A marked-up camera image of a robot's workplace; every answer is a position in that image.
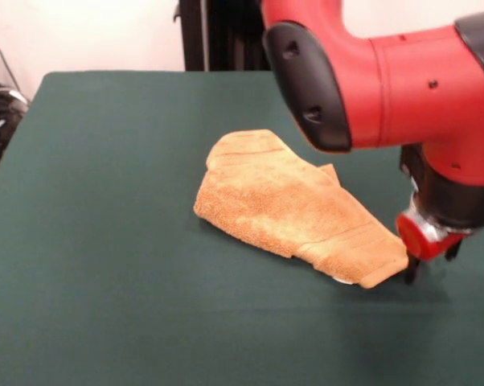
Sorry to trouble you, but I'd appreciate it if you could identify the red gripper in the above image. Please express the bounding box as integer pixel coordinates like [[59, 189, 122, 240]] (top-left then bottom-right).
[[395, 210, 474, 285]]

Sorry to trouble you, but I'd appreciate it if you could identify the tan terry towel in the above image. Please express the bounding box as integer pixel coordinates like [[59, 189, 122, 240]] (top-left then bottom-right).
[[193, 129, 410, 290]]

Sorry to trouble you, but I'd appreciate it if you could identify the dark green table cloth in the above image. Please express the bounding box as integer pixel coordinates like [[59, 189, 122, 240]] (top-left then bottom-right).
[[0, 71, 484, 386]]

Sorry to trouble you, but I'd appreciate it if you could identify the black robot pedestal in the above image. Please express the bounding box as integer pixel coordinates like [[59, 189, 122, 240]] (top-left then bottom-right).
[[177, 0, 273, 72]]

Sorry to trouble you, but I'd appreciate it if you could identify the black equipment with cables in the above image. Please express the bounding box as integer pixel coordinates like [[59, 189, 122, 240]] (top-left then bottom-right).
[[0, 31, 31, 166]]

